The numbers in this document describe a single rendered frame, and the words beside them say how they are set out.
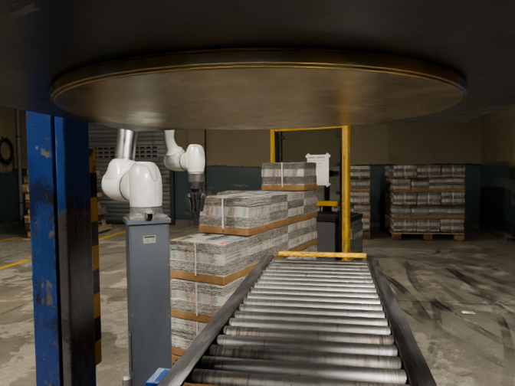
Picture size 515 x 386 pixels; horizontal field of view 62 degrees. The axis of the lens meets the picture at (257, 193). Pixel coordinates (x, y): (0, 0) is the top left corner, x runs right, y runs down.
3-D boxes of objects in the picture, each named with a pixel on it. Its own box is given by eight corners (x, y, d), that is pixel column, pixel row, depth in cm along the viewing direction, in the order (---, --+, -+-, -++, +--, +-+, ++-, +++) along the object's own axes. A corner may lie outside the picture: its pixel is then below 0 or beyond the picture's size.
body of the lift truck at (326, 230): (280, 294, 423) (279, 214, 419) (301, 281, 471) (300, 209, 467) (349, 304, 390) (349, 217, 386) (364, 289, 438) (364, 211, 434)
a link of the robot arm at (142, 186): (142, 207, 199) (141, 161, 198) (119, 206, 211) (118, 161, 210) (169, 205, 212) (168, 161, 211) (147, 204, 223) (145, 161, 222)
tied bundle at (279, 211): (221, 227, 301) (221, 194, 300) (244, 222, 326) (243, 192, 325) (269, 230, 282) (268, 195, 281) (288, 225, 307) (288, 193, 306)
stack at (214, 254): (170, 377, 254) (167, 239, 249) (262, 318, 356) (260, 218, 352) (225, 394, 235) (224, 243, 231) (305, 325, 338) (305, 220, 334)
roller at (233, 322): (227, 331, 127) (227, 315, 127) (393, 341, 119) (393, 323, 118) (224, 338, 122) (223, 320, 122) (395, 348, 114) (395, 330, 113)
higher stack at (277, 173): (261, 318, 356) (260, 162, 349) (277, 307, 382) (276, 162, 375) (304, 325, 337) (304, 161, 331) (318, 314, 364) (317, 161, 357)
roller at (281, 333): (222, 340, 121) (222, 322, 120) (396, 351, 112) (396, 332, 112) (218, 347, 116) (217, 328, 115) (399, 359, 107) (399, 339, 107)
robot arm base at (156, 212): (129, 221, 196) (129, 209, 195) (125, 216, 216) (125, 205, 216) (169, 219, 202) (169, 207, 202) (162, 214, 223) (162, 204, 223)
